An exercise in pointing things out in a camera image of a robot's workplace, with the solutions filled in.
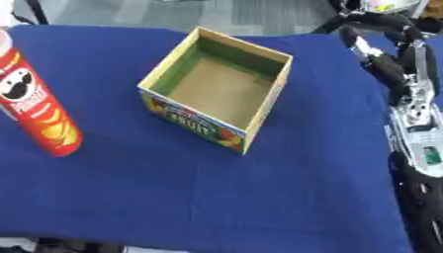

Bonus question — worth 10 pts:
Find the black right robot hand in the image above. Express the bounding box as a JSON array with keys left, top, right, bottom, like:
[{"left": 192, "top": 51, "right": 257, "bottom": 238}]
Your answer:
[{"left": 337, "top": 12, "right": 443, "bottom": 107}]

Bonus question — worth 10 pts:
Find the open cardboard box green inside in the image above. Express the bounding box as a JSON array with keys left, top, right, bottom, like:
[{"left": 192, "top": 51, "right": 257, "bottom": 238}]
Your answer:
[{"left": 136, "top": 26, "right": 295, "bottom": 156}]

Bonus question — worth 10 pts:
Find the red cylindrical chips can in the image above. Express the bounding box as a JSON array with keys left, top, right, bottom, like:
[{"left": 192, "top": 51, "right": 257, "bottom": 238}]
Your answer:
[{"left": 0, "top": 29, "right": 85, "bottom": 158}]

